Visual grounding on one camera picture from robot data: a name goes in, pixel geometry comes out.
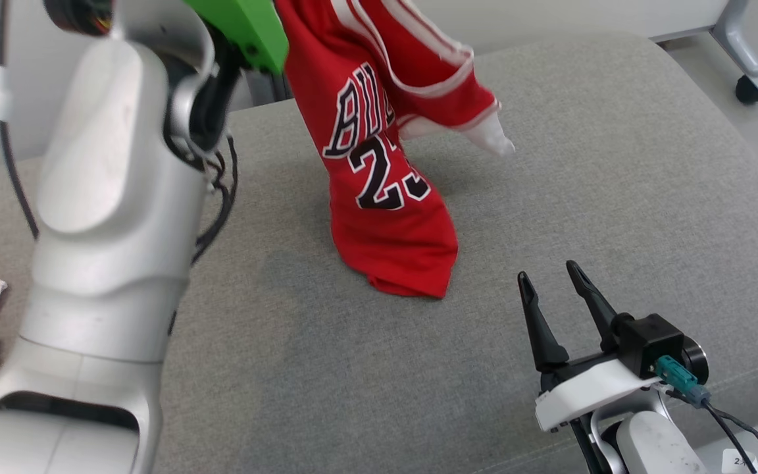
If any red white basketball jersey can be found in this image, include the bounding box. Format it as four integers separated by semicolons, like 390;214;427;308
274;0;517;299

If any white paper cable label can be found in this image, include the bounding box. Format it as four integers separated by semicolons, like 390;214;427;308
723;450;758;474

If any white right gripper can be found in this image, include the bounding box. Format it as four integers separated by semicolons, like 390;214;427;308
518;261;663;432

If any grey metal leg with caster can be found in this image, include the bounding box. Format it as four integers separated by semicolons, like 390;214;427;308
708;0;758;105

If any black left camera cable teal plug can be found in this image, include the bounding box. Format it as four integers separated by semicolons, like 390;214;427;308
0;0;41;241

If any black camera cable teal plug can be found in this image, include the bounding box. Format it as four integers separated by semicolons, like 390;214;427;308
655;355;758;474
0;0;41;241

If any black right camera cable teal plug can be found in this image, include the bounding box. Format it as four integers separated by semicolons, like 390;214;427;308
655;355;758;474

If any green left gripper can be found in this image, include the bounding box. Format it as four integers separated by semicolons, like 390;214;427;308
182;0;290;74

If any black left arm cable bundle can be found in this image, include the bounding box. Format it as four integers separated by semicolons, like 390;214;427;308
191;135;240;264

